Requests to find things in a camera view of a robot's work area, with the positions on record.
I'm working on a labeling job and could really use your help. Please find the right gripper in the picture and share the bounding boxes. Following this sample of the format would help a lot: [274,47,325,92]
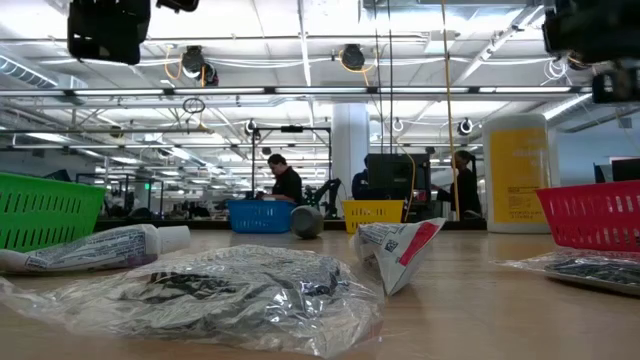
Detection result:
[542,0,640,105]

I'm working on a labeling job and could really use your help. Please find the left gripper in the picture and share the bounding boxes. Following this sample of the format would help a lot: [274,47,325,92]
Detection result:
[67,0,200,66]

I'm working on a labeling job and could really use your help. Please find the black sponge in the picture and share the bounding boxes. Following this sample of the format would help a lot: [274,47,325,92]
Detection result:
[492,246,640,297]
[0,243,386,359]

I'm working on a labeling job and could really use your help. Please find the grey travel bottle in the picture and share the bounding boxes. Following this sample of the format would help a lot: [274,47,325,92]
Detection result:
[290,204,325,240]

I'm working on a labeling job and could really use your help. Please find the small white toothpaste tube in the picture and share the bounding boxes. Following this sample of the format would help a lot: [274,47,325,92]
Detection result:
[0,223,192,275]

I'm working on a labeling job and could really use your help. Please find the dark monitor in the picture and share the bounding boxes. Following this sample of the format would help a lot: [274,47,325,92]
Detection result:
[593,157,640,184]

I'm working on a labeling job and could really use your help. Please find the red plastic basket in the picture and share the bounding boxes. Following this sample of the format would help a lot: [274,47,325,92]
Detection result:
[534,179,640,254]

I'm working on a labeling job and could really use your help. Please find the white wipes canister yellow label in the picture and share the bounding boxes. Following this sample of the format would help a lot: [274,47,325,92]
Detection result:
[481,112,561,235]

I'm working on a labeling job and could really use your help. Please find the long ceiling light strip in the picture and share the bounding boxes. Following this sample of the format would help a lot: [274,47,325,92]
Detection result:
[0,85,591,97]

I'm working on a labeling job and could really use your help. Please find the person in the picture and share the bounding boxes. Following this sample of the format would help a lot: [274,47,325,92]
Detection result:
[350,154,371,201]
[257,153,304,206]
[433,149,484,219]

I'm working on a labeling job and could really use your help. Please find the white building column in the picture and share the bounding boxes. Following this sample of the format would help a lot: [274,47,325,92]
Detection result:
[330,102,371,201]

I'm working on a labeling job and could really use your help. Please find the blue plastic basket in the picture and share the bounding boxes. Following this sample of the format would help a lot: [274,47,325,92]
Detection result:
[226,198,297,235]

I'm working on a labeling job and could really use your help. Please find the black monitor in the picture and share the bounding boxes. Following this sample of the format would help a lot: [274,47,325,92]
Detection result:
[366,152,432,221]

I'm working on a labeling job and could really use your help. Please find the green plastic basket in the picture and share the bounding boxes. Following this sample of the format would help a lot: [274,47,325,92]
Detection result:
[0,171,107,253]

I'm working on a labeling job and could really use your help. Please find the yellow plastic basket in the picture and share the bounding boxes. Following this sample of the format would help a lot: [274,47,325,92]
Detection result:
[341,199,406,235]

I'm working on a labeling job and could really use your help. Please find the yellow hanging cable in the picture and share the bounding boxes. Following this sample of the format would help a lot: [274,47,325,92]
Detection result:
[439,0,461,221]

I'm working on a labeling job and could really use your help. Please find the black background rig frame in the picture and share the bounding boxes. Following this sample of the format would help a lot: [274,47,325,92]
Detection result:
[249,124,333,201]

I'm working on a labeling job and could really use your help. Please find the black hanging cable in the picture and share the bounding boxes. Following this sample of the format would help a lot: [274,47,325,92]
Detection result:
[387,0,395,154]
[372,0,384,154]

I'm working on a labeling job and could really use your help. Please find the black aluminium rig frame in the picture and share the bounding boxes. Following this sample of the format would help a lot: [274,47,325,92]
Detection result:
[93,217,489,232]

